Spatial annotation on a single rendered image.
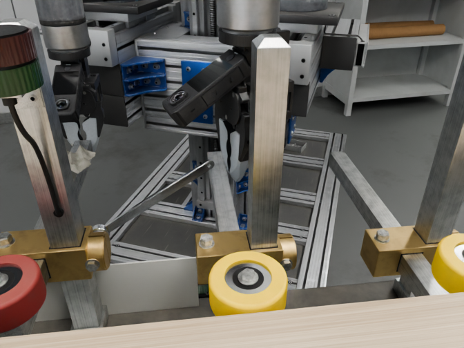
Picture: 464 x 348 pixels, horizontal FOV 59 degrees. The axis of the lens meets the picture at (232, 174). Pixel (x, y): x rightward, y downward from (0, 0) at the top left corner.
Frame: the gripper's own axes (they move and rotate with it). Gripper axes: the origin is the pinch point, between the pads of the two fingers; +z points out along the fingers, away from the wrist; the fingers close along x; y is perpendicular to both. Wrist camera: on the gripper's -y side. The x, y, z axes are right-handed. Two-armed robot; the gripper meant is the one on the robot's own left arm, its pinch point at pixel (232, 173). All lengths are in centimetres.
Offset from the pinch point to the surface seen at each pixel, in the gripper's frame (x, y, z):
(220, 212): 0.9, -1.5, 6.9
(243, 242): -8.0, -2.3, 6.0
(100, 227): 2.1, -19.0, 4.5
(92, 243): -2.1, -20.8, 3.5
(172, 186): 1.5, -8.5, 0.6
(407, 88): 170, 241, 76
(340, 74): 188, 188, 63
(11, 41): -7.2, -23.7, -22.7
